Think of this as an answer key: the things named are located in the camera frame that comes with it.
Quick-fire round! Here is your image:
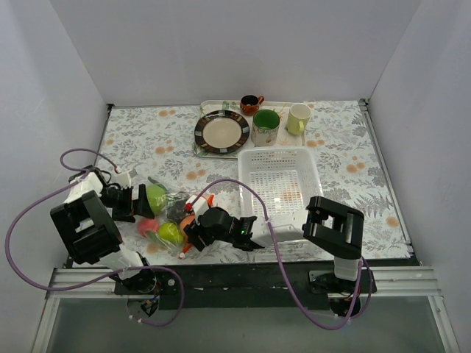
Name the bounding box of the green fake pear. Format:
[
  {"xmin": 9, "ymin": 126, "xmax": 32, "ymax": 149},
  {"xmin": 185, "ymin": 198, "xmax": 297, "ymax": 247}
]
[{"xmin": 157, "ymin": 222, "xmax": 185, "ymax": 245}]

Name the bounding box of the clear zip top bag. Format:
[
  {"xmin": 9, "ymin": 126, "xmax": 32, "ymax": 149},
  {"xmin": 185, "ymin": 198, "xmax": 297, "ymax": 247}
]
[{"xmin": 137, "ymin": 177, "xmax": 194, "ymax": 260}]

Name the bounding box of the dark purple fake fruit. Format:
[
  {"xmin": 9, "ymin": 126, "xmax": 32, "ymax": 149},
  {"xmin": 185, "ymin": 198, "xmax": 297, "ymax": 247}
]
[{"xmin": 166, "ymin": 200, "xmax": 188, "ymax": 224}]

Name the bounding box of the white plastic basket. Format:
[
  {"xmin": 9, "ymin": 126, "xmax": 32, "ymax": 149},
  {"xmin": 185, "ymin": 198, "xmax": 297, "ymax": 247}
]
[{"xmin": 238, "ymin": 146, "xmax": 323, "ymax": 247}]

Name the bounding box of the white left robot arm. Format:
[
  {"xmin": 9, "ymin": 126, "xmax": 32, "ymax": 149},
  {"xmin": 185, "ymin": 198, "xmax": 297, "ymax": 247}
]
[{"xmin": 50, "ymin": 165, "xmax": 157, "ymax": 294}]

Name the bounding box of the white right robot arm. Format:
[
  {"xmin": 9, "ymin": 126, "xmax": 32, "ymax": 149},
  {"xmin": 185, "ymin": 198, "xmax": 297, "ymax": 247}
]
[{"xmin": 184, "ymin": 196, "xmax": 364, "ymax": 293}]

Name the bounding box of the floral tablecloth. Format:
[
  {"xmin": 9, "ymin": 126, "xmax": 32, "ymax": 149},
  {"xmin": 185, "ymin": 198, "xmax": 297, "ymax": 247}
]
[{"xmin": 97, "ymin": 101, "xmax": 413, "ymax": 260}]

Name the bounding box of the dark rimmed beige plate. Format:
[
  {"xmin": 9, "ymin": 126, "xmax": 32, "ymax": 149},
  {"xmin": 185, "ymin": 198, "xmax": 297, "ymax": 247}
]
[{"xmin": 194, "ymin": 110, "xmax": 250, "ymax": 155}]

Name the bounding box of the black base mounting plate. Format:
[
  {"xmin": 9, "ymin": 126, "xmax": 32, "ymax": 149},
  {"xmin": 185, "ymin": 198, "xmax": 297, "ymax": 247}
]
[{"xmin": 113, "ymin": 263, "xmax": 382, "ymax": 312}]

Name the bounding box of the floral mug green inside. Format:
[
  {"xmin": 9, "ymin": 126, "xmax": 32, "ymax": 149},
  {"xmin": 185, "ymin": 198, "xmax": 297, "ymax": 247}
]
[{"xmin": 251, "ymin": 110, "xmax": 280, "ymax": 147}]

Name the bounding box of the small brown cup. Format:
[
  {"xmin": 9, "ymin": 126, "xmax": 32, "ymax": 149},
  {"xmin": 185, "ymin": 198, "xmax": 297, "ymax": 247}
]
[{"xmin": 240, "ymin": 95, "xmax": 265, "ymax": 116}]

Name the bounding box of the pale yellow mug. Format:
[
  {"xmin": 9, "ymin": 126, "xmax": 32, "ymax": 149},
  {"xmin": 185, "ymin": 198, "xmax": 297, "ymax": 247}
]
[{"xmin": 287, "ymin": 103, "xmax": 312, "ymax": 135}]

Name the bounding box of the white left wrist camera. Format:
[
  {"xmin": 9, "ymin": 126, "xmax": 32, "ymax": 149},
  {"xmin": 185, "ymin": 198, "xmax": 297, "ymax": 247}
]
[{"xmin": 115, "ymin": 168, "xmax": 137, "ymax": 189}]

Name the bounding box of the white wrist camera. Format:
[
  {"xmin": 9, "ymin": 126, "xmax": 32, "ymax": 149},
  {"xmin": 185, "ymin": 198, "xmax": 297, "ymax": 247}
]
[
  {"xmin": 185, "ymin": 195, "xmax": 214, "ymax": 217},
  {"xmin": 115, "ymin": 168, "xmax": 137, "ymax": 189}
]

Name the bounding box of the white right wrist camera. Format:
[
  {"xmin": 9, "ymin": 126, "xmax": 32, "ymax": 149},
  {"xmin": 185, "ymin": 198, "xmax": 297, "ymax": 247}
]
[{"xmin": 185, "ymin": 195, "xmax": 214, "ymax": 217}]

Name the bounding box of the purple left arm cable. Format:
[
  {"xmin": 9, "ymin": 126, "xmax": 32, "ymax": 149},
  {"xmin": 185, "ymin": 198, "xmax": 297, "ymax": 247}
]
[{"xmin": 4, "ymin": 148, "xmax": 185, "ymax": 328}]

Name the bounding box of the aluminium frame rail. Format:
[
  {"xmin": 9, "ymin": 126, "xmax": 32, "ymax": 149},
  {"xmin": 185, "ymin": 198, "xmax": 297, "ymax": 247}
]
[{"xmin": 46, "ymin": 266, "xmax": 442, "ymax": 299}]

